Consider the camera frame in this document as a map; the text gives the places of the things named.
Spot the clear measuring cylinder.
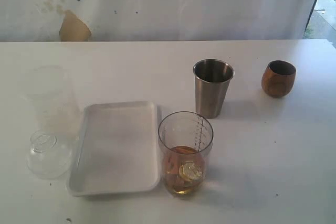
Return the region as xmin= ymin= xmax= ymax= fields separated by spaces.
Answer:
xmin=158 ymin=111 xmax=214 ymax=196

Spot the steel metal cup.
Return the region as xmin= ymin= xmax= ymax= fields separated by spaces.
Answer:
xmin=193 ymin=59 xmax=234 ymax=119

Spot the brown wooden cup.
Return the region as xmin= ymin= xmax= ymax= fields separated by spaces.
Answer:
xmin=261 ymin=60 xmax=296 ymax=98

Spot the clear glass jar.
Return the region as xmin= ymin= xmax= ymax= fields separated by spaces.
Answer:
xmin=26 ymin=130 xmax=76 ymax=179

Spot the white plastic tray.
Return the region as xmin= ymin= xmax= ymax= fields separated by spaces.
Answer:
xmin=67 ymin=101 xmax=160 ymax=197

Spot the frosted plastic container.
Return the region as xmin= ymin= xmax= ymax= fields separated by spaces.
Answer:
xmin=19 ymin=65 xmax=81 ymax=140

